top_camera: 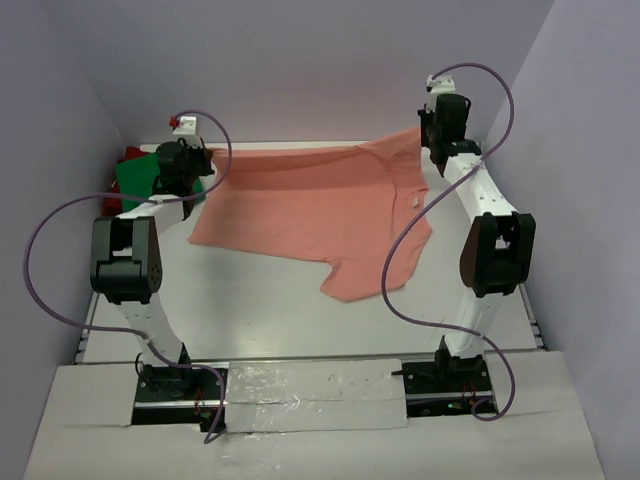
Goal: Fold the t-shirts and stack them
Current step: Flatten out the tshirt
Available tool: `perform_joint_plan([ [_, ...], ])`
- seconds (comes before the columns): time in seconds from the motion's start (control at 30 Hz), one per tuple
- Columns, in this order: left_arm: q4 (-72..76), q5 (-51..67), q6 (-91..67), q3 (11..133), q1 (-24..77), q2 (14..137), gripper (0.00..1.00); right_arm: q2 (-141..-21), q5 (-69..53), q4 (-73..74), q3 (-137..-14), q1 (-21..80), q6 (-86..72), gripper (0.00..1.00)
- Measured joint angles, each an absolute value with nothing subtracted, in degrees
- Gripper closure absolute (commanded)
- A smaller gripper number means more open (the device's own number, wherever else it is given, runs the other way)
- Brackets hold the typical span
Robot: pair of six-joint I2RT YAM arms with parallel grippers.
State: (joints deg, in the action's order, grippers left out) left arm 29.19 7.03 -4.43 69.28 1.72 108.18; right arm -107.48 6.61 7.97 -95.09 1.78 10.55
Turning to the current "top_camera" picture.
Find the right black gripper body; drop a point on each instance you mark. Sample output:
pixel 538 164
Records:
pixel 430 131

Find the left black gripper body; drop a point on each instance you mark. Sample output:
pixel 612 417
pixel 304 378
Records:
pixel 197 165

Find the salmon pink t-shirt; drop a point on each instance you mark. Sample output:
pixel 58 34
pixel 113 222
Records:
pixel 343 206

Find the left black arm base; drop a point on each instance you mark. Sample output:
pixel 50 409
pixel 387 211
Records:
pixel 169 396

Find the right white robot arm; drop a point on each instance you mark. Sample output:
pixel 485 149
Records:
pixel 497 252

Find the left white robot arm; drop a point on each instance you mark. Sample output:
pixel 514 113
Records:
pixel 126 265

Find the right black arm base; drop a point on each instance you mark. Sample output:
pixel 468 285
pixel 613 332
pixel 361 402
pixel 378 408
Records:
pixel 447 386

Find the green folded t-shirt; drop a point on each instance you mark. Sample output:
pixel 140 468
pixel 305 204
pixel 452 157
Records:
pixel 171 171

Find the red folded t-shirt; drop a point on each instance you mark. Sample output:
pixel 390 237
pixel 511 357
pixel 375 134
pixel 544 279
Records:
pixel 112 204

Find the silver tape patch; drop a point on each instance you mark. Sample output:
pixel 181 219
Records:
pixel 307 396

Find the white cardboard front panel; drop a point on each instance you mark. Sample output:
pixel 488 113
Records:
pixel 85 433

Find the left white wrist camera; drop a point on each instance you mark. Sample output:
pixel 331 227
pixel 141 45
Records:
pixel 183 126

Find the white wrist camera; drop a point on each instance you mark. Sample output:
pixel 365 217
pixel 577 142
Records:
pixel 183 126
pixel 442 84

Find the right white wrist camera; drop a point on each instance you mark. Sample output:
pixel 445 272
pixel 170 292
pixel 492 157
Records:
pixel 442 84

